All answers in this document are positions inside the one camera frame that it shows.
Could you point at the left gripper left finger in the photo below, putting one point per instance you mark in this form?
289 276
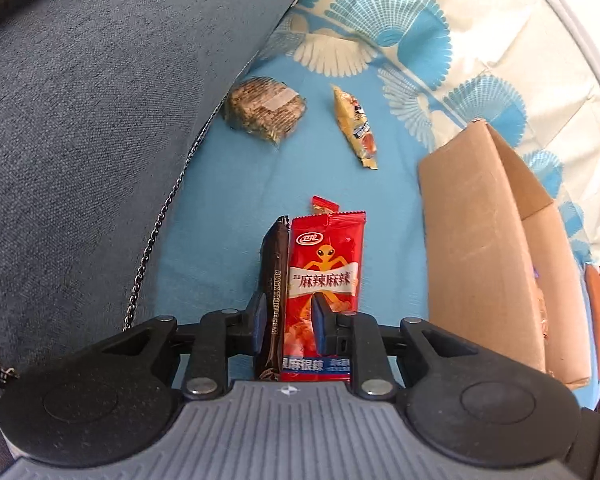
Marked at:
219 336

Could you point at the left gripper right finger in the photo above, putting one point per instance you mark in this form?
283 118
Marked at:
357 337

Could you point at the dark brown cracker packet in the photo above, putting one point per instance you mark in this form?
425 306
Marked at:
273 282

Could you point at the red spicy snack packet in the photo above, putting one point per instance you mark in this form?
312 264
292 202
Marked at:
326 254

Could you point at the yellow snack packet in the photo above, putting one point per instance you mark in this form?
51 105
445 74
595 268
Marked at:
353 123

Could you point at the clear-wrapped nut brittle block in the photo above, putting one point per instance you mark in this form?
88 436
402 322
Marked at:
264 107

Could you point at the open cardboard box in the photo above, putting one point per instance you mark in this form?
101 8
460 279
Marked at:
488 220

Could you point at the blue fan-pattern sofa cover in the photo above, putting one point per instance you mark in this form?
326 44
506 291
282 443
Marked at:
421 69

